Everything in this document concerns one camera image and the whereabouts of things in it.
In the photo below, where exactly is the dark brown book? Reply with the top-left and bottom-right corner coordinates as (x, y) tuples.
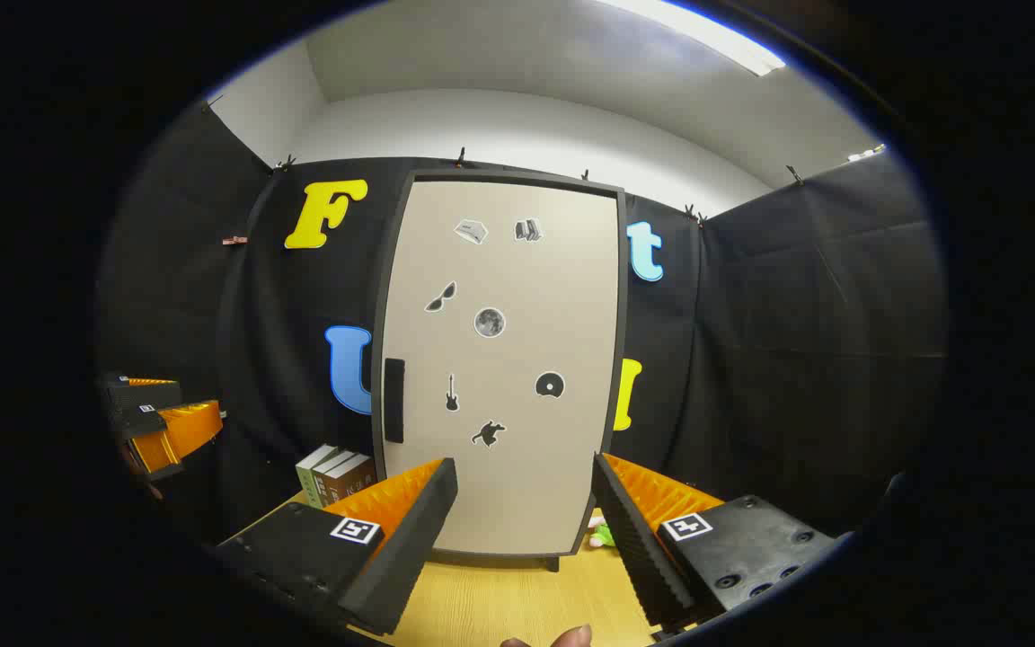
(311, 449), (352, 509)

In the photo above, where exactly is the dark grey cabinet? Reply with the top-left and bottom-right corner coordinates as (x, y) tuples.
(371, 169), (629, 573)

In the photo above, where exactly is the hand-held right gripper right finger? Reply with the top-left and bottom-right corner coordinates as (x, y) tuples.
(591, 452), (842, 630)

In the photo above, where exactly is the green book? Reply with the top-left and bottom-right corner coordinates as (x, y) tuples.
(296, 445), (339, 509)

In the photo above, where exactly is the ceiling light panel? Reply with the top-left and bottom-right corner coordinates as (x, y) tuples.
(598, 0), (788, 77)

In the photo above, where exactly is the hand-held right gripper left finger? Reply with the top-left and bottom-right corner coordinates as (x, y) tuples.
(212, 456), (460, 637)

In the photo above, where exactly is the beige cabinet door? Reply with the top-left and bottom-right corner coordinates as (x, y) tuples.
(380, 180), (622, 556)

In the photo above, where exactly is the black backdrop cloth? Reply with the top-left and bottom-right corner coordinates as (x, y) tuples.
(95, 99), (948, 549)

